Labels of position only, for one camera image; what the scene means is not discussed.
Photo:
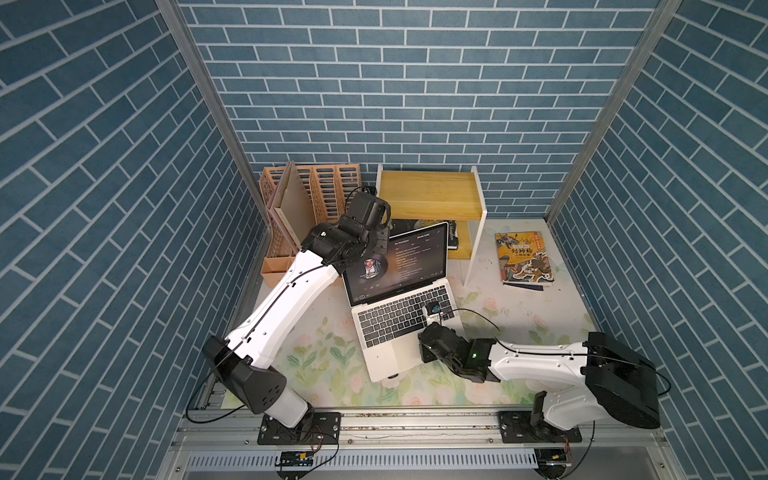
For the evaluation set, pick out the aluminium mounting rail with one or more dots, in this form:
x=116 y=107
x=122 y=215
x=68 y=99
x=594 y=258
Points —
x=396 y=428

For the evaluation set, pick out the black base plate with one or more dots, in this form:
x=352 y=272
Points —
x=315 y=428
x=517 y=427

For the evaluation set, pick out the orange plastic file organizer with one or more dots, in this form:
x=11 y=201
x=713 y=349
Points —
x=328 y=186

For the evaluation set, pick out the wooden white desk shelf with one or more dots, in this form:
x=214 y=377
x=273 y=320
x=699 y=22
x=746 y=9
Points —
x=434 y=195

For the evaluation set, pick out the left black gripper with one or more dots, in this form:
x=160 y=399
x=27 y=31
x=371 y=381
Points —
x=382 y=245

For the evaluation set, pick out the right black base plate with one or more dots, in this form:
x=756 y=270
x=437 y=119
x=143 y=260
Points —
x=517 y=427

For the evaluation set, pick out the colourful illustrated book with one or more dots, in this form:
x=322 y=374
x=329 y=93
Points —
x=523 y=258

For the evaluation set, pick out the brown folder in organizer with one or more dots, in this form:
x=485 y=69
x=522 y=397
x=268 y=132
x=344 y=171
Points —
x=292 y=206

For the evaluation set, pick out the small green circuit board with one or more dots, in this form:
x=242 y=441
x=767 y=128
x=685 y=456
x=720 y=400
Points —
x=295 y=459

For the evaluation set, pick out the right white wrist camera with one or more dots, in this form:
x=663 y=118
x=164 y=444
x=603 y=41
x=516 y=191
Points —
x=432 y=310

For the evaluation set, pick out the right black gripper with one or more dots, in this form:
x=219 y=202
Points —
x=423 y=349

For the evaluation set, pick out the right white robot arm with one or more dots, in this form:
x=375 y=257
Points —
x=595 y=379

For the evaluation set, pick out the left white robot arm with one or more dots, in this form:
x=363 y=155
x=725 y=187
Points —
x=242 y=361

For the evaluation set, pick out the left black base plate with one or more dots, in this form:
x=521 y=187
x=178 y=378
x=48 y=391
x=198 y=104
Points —
x=315 y=428

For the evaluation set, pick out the floral table mat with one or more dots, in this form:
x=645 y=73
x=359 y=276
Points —
x=323 y=363

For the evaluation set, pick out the silver laptop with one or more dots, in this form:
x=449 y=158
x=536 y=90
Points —
x=387 y=294

